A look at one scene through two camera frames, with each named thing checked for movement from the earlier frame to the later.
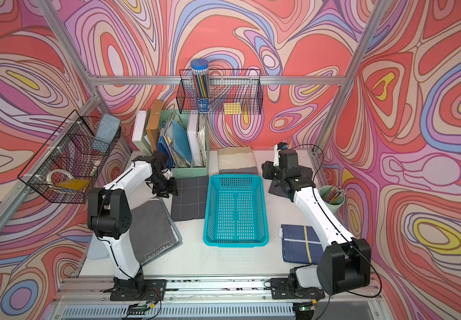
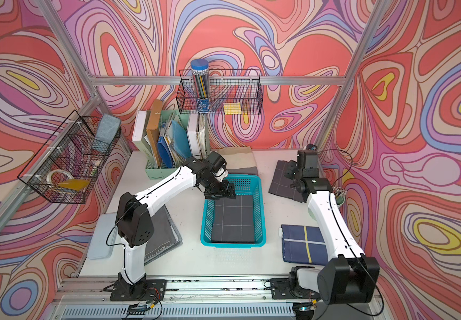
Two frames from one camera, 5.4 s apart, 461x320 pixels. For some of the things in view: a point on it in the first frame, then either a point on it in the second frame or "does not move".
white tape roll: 49,175 does not move
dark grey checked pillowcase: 190,202 -> 232,220
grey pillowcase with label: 153,232 does not move
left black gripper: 172,188 -> 223,192
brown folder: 153,130 does not move
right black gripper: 266,169 -> 288,173
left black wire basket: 66,167 does not move
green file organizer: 182,138 does not move
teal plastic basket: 235,212 does not move
